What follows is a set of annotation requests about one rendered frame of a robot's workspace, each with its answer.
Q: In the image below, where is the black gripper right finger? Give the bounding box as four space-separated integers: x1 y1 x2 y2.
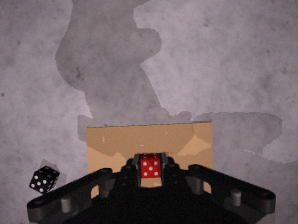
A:
159 153 276 224

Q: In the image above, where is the red die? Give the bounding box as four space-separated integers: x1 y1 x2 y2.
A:
141 153 161 178

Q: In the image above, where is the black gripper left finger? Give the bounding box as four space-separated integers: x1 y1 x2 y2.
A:
27 153 141 224

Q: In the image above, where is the tan square mat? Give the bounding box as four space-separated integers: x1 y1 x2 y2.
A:
86 122 213 174

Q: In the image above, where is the black die with white pips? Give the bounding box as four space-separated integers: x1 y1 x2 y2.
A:
29 166 60 194

